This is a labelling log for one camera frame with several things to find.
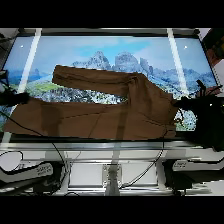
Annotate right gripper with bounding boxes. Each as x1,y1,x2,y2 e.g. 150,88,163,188
172,96,202,112

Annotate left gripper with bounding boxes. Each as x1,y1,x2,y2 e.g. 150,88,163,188
6,91,32,108

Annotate brown pants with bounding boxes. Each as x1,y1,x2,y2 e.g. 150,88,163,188
3,64,180,141

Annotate heap of clothes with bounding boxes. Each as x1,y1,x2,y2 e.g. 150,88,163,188
202,28,224,68

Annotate silver frame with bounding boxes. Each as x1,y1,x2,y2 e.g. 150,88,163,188
0,139,224,197

